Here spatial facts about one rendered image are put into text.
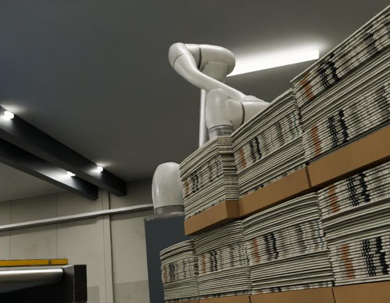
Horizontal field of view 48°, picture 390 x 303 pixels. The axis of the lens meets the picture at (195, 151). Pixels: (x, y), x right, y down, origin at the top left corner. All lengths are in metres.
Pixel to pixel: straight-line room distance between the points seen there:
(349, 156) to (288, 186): 0.19
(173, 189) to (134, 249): 8.11
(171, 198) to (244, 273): 0.96
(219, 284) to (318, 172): 0.49
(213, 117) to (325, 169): 0.79
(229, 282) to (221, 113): 0.64
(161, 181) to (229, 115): 0.59
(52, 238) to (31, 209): 0.93
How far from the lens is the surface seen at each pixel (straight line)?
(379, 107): 0.77
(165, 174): 2.05
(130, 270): 10.11
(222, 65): 2.11
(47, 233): 11.05
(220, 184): 1.16
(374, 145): 0.78
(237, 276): 1.15
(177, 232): 1.96
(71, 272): 1.57
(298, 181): 0.92
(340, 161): 0.83
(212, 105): 1.60
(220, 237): 1.22
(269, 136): 1.03
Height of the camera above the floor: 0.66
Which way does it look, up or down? 18 degrees up
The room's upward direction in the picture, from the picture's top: 6 degrees counter-clockwise
